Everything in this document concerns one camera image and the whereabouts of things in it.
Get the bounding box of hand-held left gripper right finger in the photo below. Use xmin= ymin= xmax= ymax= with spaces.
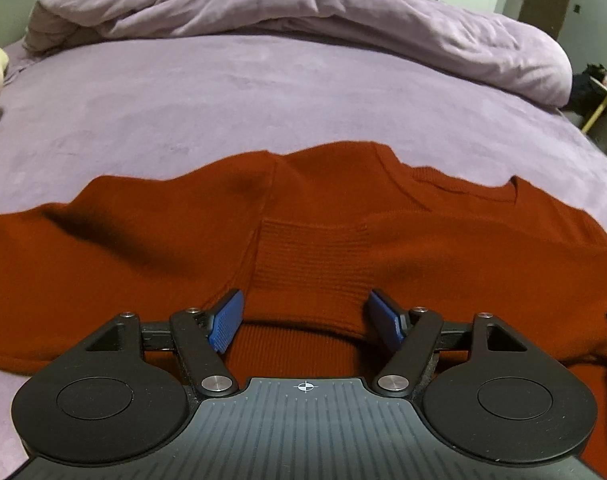
xmin=365 ymin=288 xmax=532 ymax=399

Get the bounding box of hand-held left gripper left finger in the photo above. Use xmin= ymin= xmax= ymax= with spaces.
xmin=72 ymin=288 xmax=246 ymax=399

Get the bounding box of black cloth bundle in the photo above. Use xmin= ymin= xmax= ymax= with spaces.
xmin=570 ymin=62 xmax=607 ymax=117

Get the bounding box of purple duvet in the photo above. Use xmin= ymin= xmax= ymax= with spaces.
xmin=24 ymin=0 xmax=573 ymax=109

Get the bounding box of red knit sweater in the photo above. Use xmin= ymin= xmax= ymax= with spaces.
xmin=0 ymin=141 xmax=607 ymax=480

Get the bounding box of yellow side table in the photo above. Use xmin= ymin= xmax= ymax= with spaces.
xmin=581 ymin=40 xmax=607 ymax=136

